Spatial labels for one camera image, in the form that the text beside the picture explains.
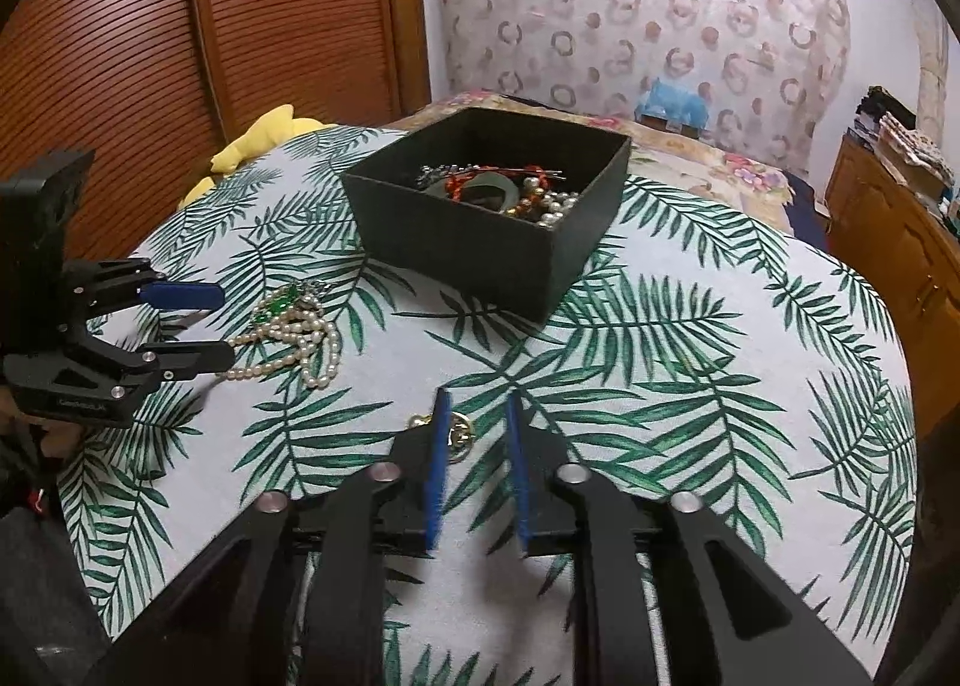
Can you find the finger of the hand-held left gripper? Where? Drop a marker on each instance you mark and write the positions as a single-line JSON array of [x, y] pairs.
[[187, 296], [195, 356]]

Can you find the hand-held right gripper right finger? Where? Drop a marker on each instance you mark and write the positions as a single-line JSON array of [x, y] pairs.
[[521, 476]]

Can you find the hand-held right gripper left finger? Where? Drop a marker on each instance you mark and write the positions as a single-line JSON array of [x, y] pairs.
[[439, 468]]

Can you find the black square box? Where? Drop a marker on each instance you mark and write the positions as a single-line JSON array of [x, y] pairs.
[[465, 258]]

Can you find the pale green jade bangle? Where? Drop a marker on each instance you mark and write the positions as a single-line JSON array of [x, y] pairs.
[[487, 188]]

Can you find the person's left hand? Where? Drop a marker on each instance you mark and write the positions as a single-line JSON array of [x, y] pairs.
[[60, 440]]

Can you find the yellow plush toy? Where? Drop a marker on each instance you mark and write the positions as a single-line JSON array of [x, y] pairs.
[[247, 138]]

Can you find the green leaf print tablecloth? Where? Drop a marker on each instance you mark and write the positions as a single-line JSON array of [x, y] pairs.
[[675, 393]]

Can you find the louvred wooden wardrobe door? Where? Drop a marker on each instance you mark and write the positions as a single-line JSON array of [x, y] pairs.
[[300, 18], [105, 78]]

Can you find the small cardboard box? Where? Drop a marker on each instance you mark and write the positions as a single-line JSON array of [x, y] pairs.
[[667, 125]]

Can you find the blue plastic bag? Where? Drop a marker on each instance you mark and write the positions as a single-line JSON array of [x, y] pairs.
[[671, 99]]

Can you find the long wooden cabinet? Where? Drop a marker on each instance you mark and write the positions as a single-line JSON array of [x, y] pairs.
[[885, 221]]

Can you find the stack of dark clothes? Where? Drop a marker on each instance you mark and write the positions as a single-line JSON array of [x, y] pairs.
[[874, 116]]

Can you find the stack of patterned cloths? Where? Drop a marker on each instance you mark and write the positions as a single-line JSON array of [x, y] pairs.
[[915, 149]]

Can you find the wrapped air conditioner pipe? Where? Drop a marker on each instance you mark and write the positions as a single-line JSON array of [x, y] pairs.
[[937, 56]]

